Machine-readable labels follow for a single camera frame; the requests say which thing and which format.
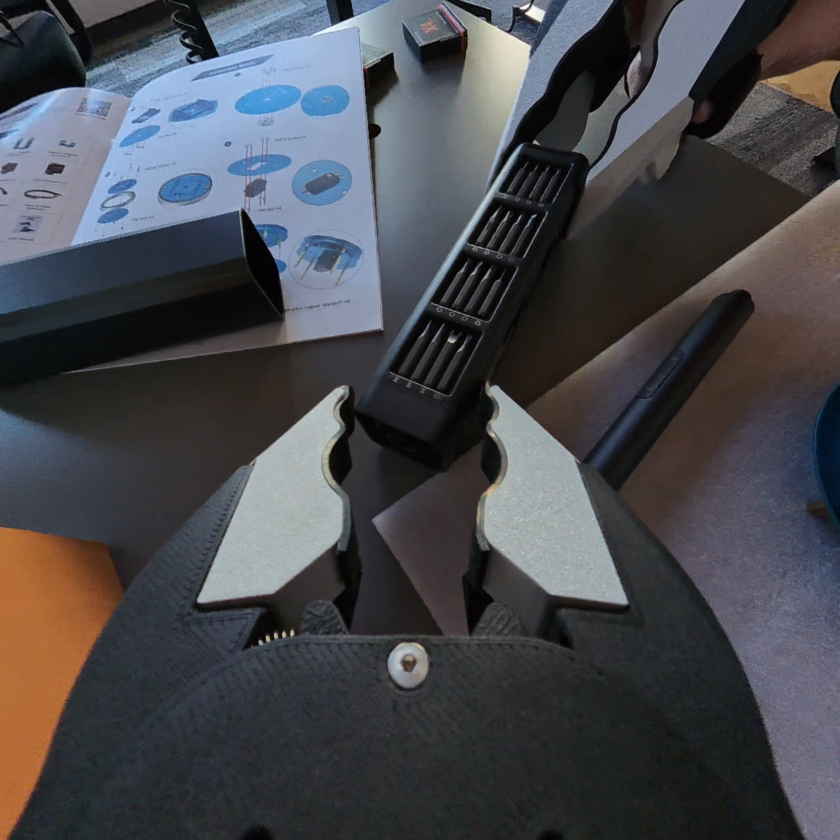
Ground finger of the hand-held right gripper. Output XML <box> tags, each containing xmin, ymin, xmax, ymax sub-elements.
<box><xmin>583</xmin><ymin>0</ymin><xmax>782</xmax><ymax>186</ymax></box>
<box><xmin>511</xmin><ymin>0</ymin><xmax>634</xmax><ymax>147</ymax></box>

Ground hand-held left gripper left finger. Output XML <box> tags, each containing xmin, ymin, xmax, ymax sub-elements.
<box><xmin>196</xmin><ymin>386</ymin><xmax>358</xmax><ymax>614</ymax></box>

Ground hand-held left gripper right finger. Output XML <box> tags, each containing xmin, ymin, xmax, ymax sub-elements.
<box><xmin>462</xmin><ymin>384</ymin><xmax>631</xmax><ymax>614</ymax></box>

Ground black electric screwdriver pen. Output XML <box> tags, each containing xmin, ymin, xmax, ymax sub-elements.
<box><xmin>584</xmin><ymin>290</ymin><xmax>756</xmax><ymax>492</ymax></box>

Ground black screwdriver bit case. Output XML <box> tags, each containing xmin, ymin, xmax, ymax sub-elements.
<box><xmin>354</xmin><ymin>143</ymin><xmax>589</xmax><ymax>470</ymax></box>

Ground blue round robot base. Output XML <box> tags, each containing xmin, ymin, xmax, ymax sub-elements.
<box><xmin>810</xmin><ymin>384</ymin><xmax>840</xmax><ymax>532</ymax></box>

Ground dark grey desk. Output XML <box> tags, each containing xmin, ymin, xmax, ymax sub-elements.
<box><xmin>0</xmin><ymin>0</ymin><xmax>811</xmax><ymax>565</ymax></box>

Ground person's right hand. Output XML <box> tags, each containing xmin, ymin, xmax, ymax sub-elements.
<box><xmin>760</xmin><ymin>0</ymin><xmax>840</xmax><ymax>80</ymax></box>

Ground small black box red print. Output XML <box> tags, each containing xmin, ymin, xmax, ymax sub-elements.
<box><xmin>402</xmin><ymin>2</ymin><xmax>468</xmax><ymax>63</ymax></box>

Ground white foam sheet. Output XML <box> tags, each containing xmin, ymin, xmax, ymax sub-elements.
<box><xmin>373</xmin><ymin>180</ymin><xmax>840</xmax><ymax>840</ymax></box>

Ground small black box striped edge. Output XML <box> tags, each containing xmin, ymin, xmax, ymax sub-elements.
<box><xmin>362</xmin><ymin>49</ymin><xmax>396</xmax><ymax>91</ymax></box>

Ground dark metal case sleeve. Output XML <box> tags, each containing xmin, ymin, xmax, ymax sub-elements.
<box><xmin>0</xmin><ymin>209</ymin><xmax>286</xmax><ymax>388</ymax></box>

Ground white assembly manual blue pictures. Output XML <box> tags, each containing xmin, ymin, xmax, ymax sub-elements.
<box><xmin>0</xmin><ymin>26</ymin><xmax>383</xmax><ymax>375</ymax></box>

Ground black padded seat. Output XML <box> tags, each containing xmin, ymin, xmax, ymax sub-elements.
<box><xmin>0</xmin><ymin>10</ymin><xmax>89</xmax><ymax>112</ymax></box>

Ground black coiled cable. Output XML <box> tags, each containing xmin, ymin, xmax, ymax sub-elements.
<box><xmin>172</xmin><ymin>0</ymin><xmax>203</xmax><ymax>63</ymax></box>

